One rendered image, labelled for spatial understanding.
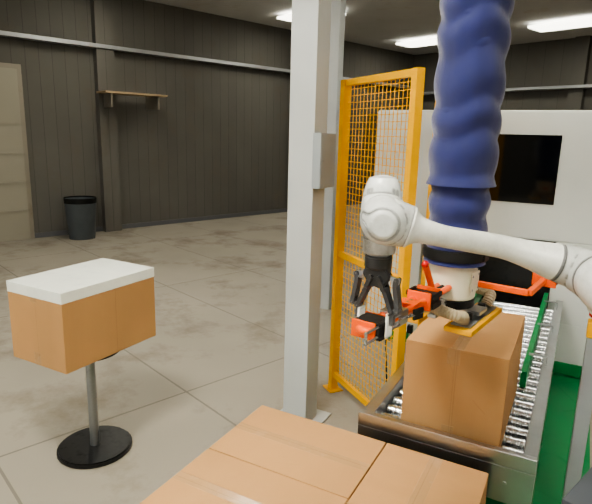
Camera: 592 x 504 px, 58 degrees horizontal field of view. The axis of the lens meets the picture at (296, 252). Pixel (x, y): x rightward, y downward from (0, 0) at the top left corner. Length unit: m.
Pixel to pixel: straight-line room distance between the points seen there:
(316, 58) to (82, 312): 1.75
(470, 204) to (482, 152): 0.17
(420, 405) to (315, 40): 1.88
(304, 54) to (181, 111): 7.78
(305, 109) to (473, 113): 1.32
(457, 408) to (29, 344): 2.03
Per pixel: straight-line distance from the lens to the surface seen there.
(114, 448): 3.31
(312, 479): 2.09
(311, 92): 2.97
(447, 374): 2.27
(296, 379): 3.32
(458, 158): 1.87
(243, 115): 11.50
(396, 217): 1.21
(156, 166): 10.41
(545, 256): 1.49
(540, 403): 2.74
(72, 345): 2.78
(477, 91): 1.88
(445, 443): 2.32
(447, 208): 1.89
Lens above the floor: 1.76
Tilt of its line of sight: 12 degrees down
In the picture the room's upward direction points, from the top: 1 degrees clockwise
